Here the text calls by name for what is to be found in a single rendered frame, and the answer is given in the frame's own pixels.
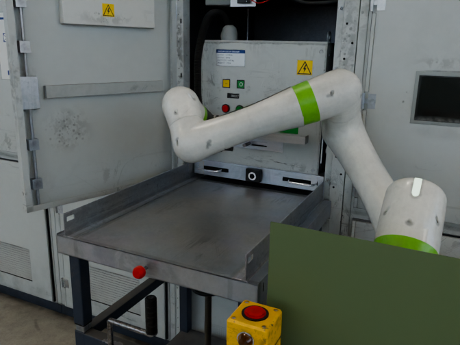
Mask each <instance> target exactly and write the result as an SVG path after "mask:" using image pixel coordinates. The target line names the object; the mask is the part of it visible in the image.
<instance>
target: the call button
mask: <svg viewBox="0 0 460 345"><path fill-rule="evenodd" d="M244 314H245V315H246V316H247V317H249V318H252V319H260V318H263V317H264V316H265V315H266V311H265V309H263V308H262V307H259V306H250V307H248V308H246V309H245V310H244Z"/></svg>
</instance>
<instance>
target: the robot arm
mask: <svg viewBox="0 0 460 345"><path fill-rule="evenodd" d="M361 98H362V85H361V82H360V80H359V78H358V76H356V74H354V73H353V72H351V71H349V70H346V69H341V68H339V69H335V70H332V71H329V72H326V73H323V74H321V75H318V76H316V77H313V78H311V79H308V80H306V81H303V82H301V83H299V84H296V85H295V86H292V87H288V88H286V89H284V90H282V91H280V92H278V93H276V94H274V95H272V96H270V97H267V98H265V99H262V100H261V101H258V102H256V103H253V104H251V105H248V106H246V107H243V108H240V109H238V110H235V111H232V112H229V113H227V114H223V115H221V116H219V115H212V113H211V112H210V111H209V110H208V109H207V108H206V107H205V106H204V105H203V104H202V103H201V102H200V101H199V98H198V97H197V95H196V93H195V92H194V91H193V90H191V89H189V88H187V87H184V86H177V87H174V88H171V89H170V90H169V91H168V92H167V93H166V94H165V95H164V98H163V100H162V110H163V113H164V115H165V117H166V121H167V123H168V126H169V129H170V134H171V138H172V146H173V149H174V152H175V154H176V155H177V157H178V158H179V159H181V160H183V161H185V162H188V163H196V162H199V161H201V160H203V159H205V158H207V157H210V156H212V155H214V154H216V153H219V152H222V151H223V150H225V151H233V146H236V145H239V144H242V143H244V142H248V141H250V140H254V139H256V138H260V137H262V136H267V135H270V134H272V133H277V132H280V131H285V130H288V129H294V128H298V127H304V126H305V125H308V124H312V123H316V122H318V121H322V137H323V139H324V141H325V143H326V144H327V145H328V147H329V148H330V149H331V150H332V152H333V154H334V155H335V156H336V158H337V159H338V161H339V162H340V164H341V165H342V167H343V168H344V170H345V171H346V174H347V175H348V177H349V178H350V180H351V182H352V183H353V185H354V187H355V189H356V191H357V193H358V195H359V197H360V199H361V201H362V203H363V206H364V207H365V209H366V211H367V214H368V216H369V219H370V221H371V223H372V226H373V228H374V231H375V237H374V242H378V243H382V244H389V245H392V246H399V247H403V248H410V249H413V250H417V251H424V252H427V253H434V254H438V255H439V250H440V245H441V240H442V232H443V228H444V220H445V215H446V206H447V198H446V195H445V193H444V191H443V190H442V189H441V188H440V187H439V186H437V185H436V184H434V183H432V182H430V181H427V180H425V179H419V178H412V177H410V178H403V179H399V180H396V181H393V180H392V178H391V177H390V175H389V173H388V172H387V170H386V169H385V167H384V165H383V163H382V161H381V160H380V158H379V156H378V155H377V153H376V151H375V149H374V147H373V145H372V143H371V141H370V138H369V136H368V134H367V131H366V128H365V127H364V124H363V121H362V117H361Z"/></svg>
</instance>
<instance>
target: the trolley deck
mask: <svg viewBox="0 0 460 345"><path fill-rule="evenodd" d="M304 199H305V198H304V197H299V196H291V195H286V194H278V193H274V192H266V191H261V190H253V189H248V188H240V187H235V186H227V185H223V184H218V183H210V182H205V181H197V180H195V181H193V182H191V183H189V184H187V185H185V186H183V187H181V188H179V189H176V190H174V191H172V192H170V193H168V194H166V195H164V196H162V197H160V198H158V199H155V200H154V201H151V202H150V203H147V204H146V205H143V206H142V207H139V208H137V209H135V210H133V211H131V212H129V213H127V214H125V215H123V216H121V217H119V218H117V219H115V220H112V221H110V222H108V223H106V224H104V225H102V226H100V227H98V228H96V229H94V230H91V231H89V232H87V233H85V234H83V235H81V236H79V237H78V238H75V239H72V238H68V237H64V236H63V235H64V230H63V231H60V232H58V233H56V238H57V252H58V253H61V254H64V255H68V256H71V257H76V258H79V259H83V260H86V261H91V262H94V263H97V264H101V265H104V266H109V267H112V268H116V269H119V270H124V271H127V272H131V273H133V269H134V268H135V267H136V266H142V267H145V266H148V269H146V274H145V277H149V278H152V279H157V280H159V281H164V282H167V283H171V284H174V285H178V286H181V287H185V288H189V289H192V290H196V291H200V292H204V293H207V294H211V295H214V296H219V297H222V298H226V299H229V300H232V301H237V302H239V303H242V302H243V301H245V300H247V301H251V302H254V303H259V304H260V303H261V302H262V301H263V300H264V299H265V297H266V296H267V291H268V262H269V260H268V261H267V262H266V263H265V264H264V265H263V266H262V267H261V269H260V270H259V271H258V272H257V273H256V274H255V275H254V276H253V278H252V279H251V280H250V281H249V282H248V283H247V282H243V281H238V280H235V279H232V277H233V276H234V275H235V274H236V273H237V272H238V271H239V270H240V269H241V268H242V267H243V266H244V265H245V254H247V253H248V252H249V251H250V250H251V249H252V248H253V247H254V246H255V245H256V244H257V243H258V242H259V241H260V240H261V239H262V238H263V237H264V236H266V235H267V234H268V233H269V232H270V222H271V221H272V222H278V223H280V222H281V221H282V220H283V219H284V218H285V217H286V216H287V215H288V214H289V213H290V212H291V211H292V210H293V209H294V208H295V207H296V206H297V205H298V204H300V203H301V202H302V201H303V200H304ZM330 211H331V201H323V202H321V204H320V205H319V206H318V207H317V208H316V209H315V210H314V211H313V212H312V213H311V215H310V216H309V217H308V218H307V219H306V220H305V221H304V222H303V224H302V225H301V226H300V227H302V228H306V229H313V230H316V231H319V229H320V228H321V227H322V225H323V224H324V223H325V222H326V221H327V219H328V218H329V217H330Z"/></svg>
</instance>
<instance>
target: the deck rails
mask: <svg viewBox="0 0 460 345"><path fill-rule="evenodd" d="M195 180H196V179H190V178H189V163H187V164H184V165H181V166H178V167H176V168H174V169H172V170H169V171H166V172H163V173H162V174H159V175H156V176H154V177H151V178H150V179H147V180H144V181H141V182H140V183H137V184H134V185H132V186H129V187H128V188H125V189H122V190H119V191H117V192H115V193H112V194H110V195H107V196H104V197H103V198H100V199H97V200H95V201H93V202H90V203H88V204H85V205H82V206H81V207H78V208H75V209H72V210H70V211H68V212H66V213H63V221H64V235H63V236H64V237H68V238H72V239H75V238H78V237H79V236H81V235H83V234H85V233H87V232H89V231H91V230H94V229H96V228H98V227H100V226H102V225H104V224H106V223H108V222H110V221H112V220H115V219H117V218H119V217H121V216H123V215H125V214H127V213H129V212H131V211H133V210H135V209H137V208H139V207H142V206H143V205H146V204H147V203H150V202H151V201H154V200H155V199H158V198H160V197H162V196H164V195H166V194H168V193H170V192H172V191H174V190H176V189H179V188H181V187H183V186H185V185H187V184H189V183H191V182H193V181H195ZM323 185H324V182H322V183H321V184H320V185H319V186H318V187H317V188H316V189H315V190H314V191H313V192H312V193H311V194H309V195H308V196H307V197H306V198H305V199H304V200H303V201H302V202H301V203H300V204H298V205H297V206H296V207H295V208H294V209H293V210H292V211H291V212H290V213H289V214H288V215H287V216H286V217H285V218H284V219H283V220H282V221H281V222H280V223H282V224H286V225H292V226H296V227H299V226H301V225H302V224H303V222H304V221H305V220H306V219H307V218H308V217H309V216H310V215H311V213H312V212H313V211H314V210H315V209H316V208H317V207H318V206H319V205H320V204H321V202H323V200H324V199H322V194H323ZM71 215H74V218H73V219H71V220H68V221H67V217H68V216H71ZM269 247H270V232H269V233H268V234H267V235H266V236H264V237H263V238H262V239H261V240H260V241H259V242H258V243H257V244H256V245H255V246H254V247H253V248H252V249H251V250H250V251H249V252H248V253H247V254H245V265H244V266H243V267H242V268H241V269H240V270H239V271H238V272H237V273H236V274H235V275H234V276H233V277H232V279H235V280H238V281H243V282H247V283H248V282H249V281H250V280H251V279H252V278H253V276H254V275H255V274H256V273H257V272H258V271H259V270H260V269H261V267H262V266H263V265H264V264H265V263H266V262H267V261H268V260H269ZM250 256H252V258H251V259H250V260H249V261H248V258H249V257H250Z"/></svg>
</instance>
